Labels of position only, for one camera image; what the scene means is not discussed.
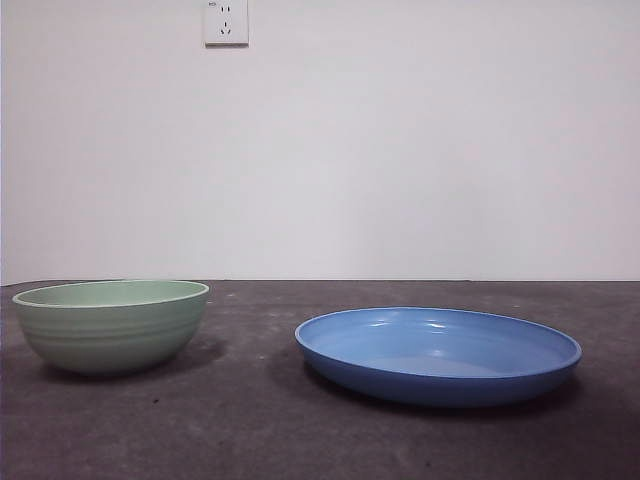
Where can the blue round plate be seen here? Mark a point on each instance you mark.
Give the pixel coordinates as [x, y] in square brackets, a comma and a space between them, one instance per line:
[435, 380]

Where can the green ribbed bowl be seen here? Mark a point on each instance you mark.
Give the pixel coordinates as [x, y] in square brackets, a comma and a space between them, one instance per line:
[110, 340]

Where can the white wall socket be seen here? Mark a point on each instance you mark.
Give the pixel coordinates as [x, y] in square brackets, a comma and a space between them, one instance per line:
[226, 25]

